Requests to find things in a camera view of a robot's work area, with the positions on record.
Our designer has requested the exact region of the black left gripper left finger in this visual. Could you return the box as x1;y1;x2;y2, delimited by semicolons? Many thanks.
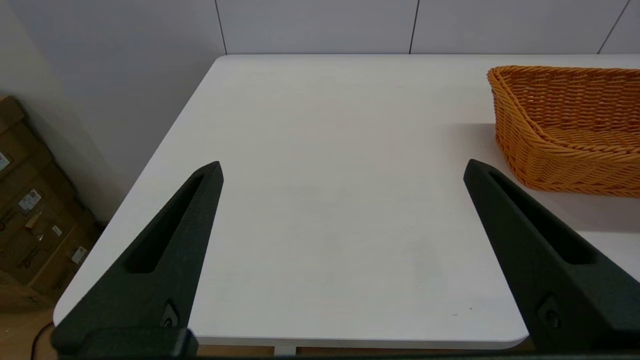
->
50;160;225;352

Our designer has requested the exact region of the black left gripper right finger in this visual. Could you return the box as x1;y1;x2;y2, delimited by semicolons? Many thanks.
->
463;158;640;352

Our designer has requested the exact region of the orange woven wicker basket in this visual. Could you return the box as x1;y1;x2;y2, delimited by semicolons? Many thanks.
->
487;65;640;199

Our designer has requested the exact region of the cardboard box with white label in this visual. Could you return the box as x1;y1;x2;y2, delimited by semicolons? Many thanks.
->
0;95;57;183
0;212;104;303
0;150;97;256

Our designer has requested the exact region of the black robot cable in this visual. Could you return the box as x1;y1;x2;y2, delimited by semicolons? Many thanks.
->
30;321;54;360

